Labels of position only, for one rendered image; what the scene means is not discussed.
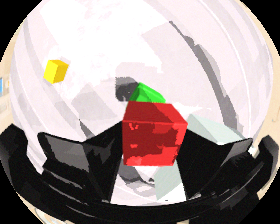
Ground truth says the yellow block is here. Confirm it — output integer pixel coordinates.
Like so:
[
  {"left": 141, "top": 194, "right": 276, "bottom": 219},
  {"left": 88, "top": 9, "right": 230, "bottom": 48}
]
[{"left": 44, "top": 59, "right": 68, "bottom": 84}]

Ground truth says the green block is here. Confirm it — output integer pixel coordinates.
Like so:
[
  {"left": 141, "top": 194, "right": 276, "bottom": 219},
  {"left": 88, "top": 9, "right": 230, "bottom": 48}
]
[
  {"left": 129, "top": 81, "right": 165, "bottom": 101},
  {"left": 132, "top": 88, "right": 165, "bottom": 104}
]

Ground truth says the red block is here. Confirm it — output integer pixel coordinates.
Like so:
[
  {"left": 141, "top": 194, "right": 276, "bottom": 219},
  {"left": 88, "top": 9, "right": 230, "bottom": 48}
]
[{"left": 121, "top": 101, "right": 188, "bottom": 167}]

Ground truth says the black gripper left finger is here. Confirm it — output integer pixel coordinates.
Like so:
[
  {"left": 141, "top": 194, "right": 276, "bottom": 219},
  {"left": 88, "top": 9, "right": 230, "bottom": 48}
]
[{"left": 38, "top": 120, "right": 123, "bottom": 204}]

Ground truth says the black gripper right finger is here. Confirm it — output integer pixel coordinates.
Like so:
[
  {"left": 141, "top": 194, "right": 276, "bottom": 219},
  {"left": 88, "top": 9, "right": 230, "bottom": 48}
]
[{"left": 176, "top": 128, "right": 253, "bottom": 201}]

